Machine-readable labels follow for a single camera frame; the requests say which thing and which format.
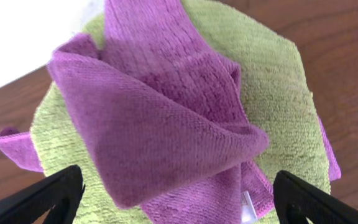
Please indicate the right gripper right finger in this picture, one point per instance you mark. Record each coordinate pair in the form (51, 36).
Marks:
(298, 202)

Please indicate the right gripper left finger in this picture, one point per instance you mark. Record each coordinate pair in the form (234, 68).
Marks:
(58, 196)

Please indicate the purple microfiber cloth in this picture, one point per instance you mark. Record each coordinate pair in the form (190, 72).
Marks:
(159, 112)

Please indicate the green microfiber cloth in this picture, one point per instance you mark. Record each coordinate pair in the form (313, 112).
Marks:
(275, 97)

